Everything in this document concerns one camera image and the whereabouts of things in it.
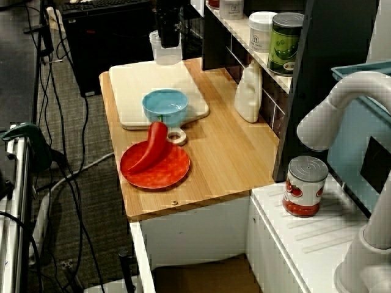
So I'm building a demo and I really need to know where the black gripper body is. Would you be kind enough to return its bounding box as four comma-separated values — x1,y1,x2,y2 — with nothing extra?
155,8,182,35

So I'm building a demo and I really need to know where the beige paper tag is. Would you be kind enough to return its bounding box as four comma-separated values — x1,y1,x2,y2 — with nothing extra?
46,6,64,31

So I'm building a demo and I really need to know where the white cable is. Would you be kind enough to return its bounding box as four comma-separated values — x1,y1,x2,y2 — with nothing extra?
29,151,114,266

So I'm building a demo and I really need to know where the aluminium frame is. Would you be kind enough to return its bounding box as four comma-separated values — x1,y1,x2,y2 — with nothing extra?
0,134,33,293

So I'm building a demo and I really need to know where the clear plastic jar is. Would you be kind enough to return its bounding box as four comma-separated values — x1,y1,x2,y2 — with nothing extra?
148,29,183,65

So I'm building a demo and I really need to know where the black stick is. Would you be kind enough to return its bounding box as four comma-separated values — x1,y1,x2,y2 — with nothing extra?
118,248,137,293

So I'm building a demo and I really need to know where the green clamp tool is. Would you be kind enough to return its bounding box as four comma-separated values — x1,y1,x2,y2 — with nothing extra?
1,121,53,172

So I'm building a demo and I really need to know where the pale wooden cutting board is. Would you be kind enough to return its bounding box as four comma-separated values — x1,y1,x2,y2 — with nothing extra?
108,59,210,146

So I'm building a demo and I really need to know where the white detergent bottle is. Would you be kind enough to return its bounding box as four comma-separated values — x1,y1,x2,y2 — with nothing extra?
233,59,263,123

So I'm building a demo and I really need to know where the clear jar with white lid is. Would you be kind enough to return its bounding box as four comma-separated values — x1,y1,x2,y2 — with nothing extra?
248,11,277,53
219,0,244,21

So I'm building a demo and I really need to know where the black keyboard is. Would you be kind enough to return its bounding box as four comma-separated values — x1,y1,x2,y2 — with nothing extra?
59,0,152,15

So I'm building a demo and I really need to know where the green peas can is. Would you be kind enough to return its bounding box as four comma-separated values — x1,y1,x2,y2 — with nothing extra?
267,12,305,76

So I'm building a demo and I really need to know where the tomato can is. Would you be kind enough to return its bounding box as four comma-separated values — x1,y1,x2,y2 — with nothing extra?
282,155,329,218

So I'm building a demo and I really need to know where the black computer tower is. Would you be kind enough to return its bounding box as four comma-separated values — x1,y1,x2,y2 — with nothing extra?
62,5,158,98

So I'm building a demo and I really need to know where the light blue bowl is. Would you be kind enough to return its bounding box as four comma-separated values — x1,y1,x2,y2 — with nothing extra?
141,88,189,128

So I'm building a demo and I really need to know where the thick black cable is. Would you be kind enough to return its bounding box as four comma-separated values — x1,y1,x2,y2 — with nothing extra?
0,210,43,293

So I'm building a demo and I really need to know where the white toy kitchen cabinet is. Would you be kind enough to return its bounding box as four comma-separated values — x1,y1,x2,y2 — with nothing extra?
128,179,391,293

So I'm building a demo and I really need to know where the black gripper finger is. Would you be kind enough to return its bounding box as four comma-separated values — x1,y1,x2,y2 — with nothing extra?
161,32,180,49

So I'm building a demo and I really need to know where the red toy pepper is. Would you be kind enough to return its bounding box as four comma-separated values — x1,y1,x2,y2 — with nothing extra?
127,113,169,173

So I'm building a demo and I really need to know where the red plate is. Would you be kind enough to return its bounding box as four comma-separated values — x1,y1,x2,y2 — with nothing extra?
119,140,191,189

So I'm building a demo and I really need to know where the teal plastic bin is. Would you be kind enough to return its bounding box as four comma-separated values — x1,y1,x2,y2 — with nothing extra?
326,60,391,214

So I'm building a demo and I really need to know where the grey toy faucet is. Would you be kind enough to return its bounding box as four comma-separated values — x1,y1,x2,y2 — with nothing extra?
296,70,391,293

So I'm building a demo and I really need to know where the black stand pole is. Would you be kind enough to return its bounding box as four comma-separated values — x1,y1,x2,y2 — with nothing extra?
23,0,64,67

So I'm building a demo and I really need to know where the dark grey shelf unit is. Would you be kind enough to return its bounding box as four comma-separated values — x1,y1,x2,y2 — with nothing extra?
201,0,381,184

